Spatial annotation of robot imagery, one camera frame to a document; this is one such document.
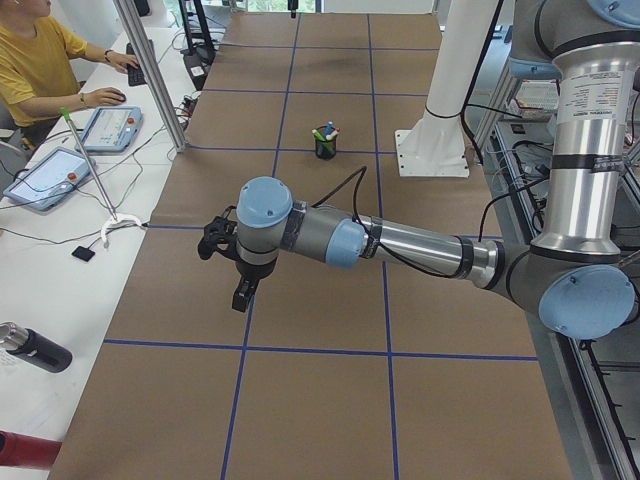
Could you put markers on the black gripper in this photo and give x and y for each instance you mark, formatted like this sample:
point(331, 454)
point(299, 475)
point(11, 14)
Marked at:
point(253, 272)

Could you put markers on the red whiteboard marker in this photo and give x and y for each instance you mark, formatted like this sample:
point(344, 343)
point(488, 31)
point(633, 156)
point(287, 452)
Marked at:
point(333, 134)

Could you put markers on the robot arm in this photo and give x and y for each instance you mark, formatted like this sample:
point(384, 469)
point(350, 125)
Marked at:
point(569, 274)

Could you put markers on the white curved stand base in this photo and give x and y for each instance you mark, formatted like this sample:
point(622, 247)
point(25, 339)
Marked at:
point(119, 220)

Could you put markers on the black mesh pen cup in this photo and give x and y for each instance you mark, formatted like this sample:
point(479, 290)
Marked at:
point(325, 150)

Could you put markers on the small black square pad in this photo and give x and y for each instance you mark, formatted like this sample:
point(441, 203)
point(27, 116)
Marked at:
point(82, 253)

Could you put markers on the green highlighter pen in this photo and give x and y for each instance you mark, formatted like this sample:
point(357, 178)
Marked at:
point(318, 136)

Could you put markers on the far teach pendant tablet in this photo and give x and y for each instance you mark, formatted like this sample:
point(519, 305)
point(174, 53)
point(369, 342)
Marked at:
point(111, 130)

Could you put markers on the teach pendant tablet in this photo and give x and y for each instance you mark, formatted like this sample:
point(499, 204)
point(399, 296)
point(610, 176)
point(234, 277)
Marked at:
point(49, 181)
point(111, 130)

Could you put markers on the black water bottle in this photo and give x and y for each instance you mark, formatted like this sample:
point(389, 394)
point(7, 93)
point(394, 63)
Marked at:
point(34, 348)

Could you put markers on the near teach pendant tablet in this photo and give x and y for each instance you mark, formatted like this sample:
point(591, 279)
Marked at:
point(49, 181)

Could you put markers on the black monitor stand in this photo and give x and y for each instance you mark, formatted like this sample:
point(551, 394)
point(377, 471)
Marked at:
point(197, 57)

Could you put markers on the black keyboard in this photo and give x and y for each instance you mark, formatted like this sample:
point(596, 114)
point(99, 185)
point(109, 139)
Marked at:
point(135, 74)

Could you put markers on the metal rod green tip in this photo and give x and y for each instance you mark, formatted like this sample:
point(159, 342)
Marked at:
point(73, 130)

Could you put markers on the red bottle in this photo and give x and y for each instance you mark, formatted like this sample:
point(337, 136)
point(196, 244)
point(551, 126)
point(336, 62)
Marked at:
point(18, 450)

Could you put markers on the person in yellow shirt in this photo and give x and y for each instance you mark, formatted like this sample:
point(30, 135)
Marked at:
point(36, 75)

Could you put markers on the aluminium frame post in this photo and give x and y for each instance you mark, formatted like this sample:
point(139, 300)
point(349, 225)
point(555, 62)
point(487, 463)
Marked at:
point(137, 36)

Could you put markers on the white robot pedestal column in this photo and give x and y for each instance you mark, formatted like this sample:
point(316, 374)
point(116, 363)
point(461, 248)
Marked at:
point(435, 146)

